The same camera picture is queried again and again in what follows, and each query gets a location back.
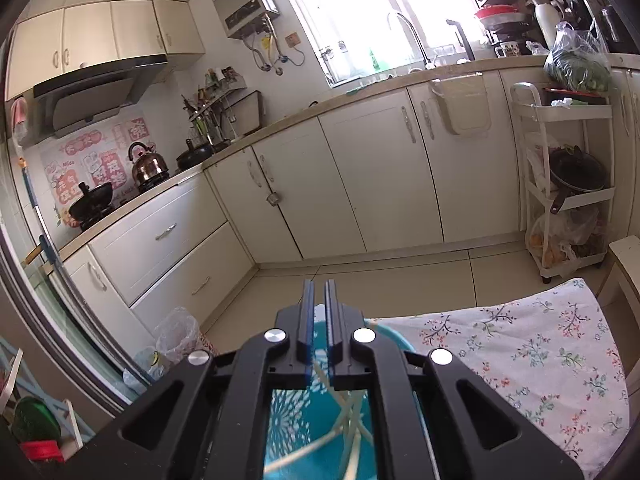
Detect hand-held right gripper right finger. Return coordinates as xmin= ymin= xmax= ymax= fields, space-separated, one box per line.
xmin=325 ymin=280 xmax=583 ymax=480

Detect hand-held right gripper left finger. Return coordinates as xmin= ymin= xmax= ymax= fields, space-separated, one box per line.
xmin=80 ymin=280 xmax=316 ymax=480

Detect teal perforated plastic basket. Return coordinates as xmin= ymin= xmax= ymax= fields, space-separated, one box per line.
xmin=262 ymin=322 xmax=416 ymax=480

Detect floral trash bin with bag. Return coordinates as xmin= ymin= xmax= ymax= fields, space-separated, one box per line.
xmin=155 ymin=307 xmax=221 ymax=366

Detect cream base cabinets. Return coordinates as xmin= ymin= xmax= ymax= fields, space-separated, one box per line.
xmin=57 ymin=67 xmax=608 ymax=346

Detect floral tablecloth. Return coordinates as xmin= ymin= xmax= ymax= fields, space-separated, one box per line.
xmin=365 ymin=277 xmax=631 ymax=480

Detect black frying pan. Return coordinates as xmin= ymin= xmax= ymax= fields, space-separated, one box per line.
xmin=176 ymin=140 xmax=213 ymax=170

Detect dark framed board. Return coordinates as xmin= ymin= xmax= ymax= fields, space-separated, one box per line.
xmin=220 ymin=91 xmax=266 ymax=141

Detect beige kitchen countertop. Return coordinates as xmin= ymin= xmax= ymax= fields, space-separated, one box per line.
xmin=55 ymin=55 xmax=640 ymax=256

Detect steel kettle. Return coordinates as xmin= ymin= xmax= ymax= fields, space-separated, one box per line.
xmin=127 ymin=141 xmax=171 ymax=186

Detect black wok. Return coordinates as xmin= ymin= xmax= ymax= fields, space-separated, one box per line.
xmin=67 ymin=181 xmax=115 ymax=226

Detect plastic bags of produce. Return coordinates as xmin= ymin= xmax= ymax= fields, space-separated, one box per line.
xmin=530 ymin=207 xmax=601 ymax=266

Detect white trolley cart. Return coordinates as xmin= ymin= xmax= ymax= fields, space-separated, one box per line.
xmin=510 ymin=82 xmax=616 ymax=281

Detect white hanging waste bin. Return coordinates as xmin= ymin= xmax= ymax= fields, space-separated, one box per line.
xmin=430 ymin=72 xmax=493 ymax=137

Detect white and blue shelf rack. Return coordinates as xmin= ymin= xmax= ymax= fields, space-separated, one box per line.
xmin=0 ymin=340 xmax=83 ymax=461

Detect black pan with lid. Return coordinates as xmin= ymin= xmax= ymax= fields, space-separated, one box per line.
xmin=547 ymin=146 xmax=608 ymax=213

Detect green round cushion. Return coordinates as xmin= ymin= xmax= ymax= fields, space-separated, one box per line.
xmin=12 ymin=396 xmax=61 ymax=443

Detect red woven item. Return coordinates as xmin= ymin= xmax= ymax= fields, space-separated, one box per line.
xmin=20 ymin=440 xmax=63 ymax=463

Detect white wooden stool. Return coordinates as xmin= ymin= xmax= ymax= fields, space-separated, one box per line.
xmin=597 ymin=235 xmax=640 ymax=311

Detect chrome faucet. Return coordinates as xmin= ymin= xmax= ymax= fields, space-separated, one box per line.
xmin=387 ymin=11 xmax=436 ymax=71

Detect black range hood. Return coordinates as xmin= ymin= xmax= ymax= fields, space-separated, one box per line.
xmin=32 ymin=54 xmax=168 ymax=140

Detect black tap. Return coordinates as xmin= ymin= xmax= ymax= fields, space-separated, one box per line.
xmin=446 ymin=19 xmax=476 ymax=62

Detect kitchen window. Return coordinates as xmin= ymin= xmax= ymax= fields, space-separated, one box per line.
xmin=270 ymin=0 xmax=481 ymax=88

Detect steel water heater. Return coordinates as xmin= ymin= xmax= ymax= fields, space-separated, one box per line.
xmin=208 ymin=0 xmax=281 ymax=40

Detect red bowl stack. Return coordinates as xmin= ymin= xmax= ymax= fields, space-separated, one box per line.
xmin=472 ymin=4 xmax=526 ymax=26

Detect cream drawer unit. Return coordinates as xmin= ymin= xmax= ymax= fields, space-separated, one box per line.
xmin=607 ymin=67 xmax=640 ymax=236

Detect plastic bag of greens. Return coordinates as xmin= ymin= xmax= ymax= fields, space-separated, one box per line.
xmin=544 ymin=21 xmax=613 ymax=93

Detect cream upper cabinets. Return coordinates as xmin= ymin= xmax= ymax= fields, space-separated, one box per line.
xmin=5 ymin=0 xmax=206 ymax=101

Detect white thermos jug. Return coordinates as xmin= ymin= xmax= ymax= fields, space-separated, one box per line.
xmin=531 ymin=0 xmax=561 ymax=51

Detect wall utensil rack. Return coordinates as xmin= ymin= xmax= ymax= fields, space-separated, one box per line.
xmin=182 ymin=66 xmax=246 ymax=147

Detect grey sliding door frame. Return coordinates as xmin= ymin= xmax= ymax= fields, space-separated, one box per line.
xmin=0 ymin=240 xmax=136 ymax=411

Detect pink wall stickers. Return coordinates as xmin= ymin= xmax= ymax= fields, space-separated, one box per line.
xmin=40 ymin=117 xmax=146 ymax=226

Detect water heater hoses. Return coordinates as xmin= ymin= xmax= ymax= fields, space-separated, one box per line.
xmin=247 ymin=17 xmax=306 ymax=76

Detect blue mop handle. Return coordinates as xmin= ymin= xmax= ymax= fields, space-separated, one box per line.
xmin=17 ymin=157 xmax=66 ymax=281

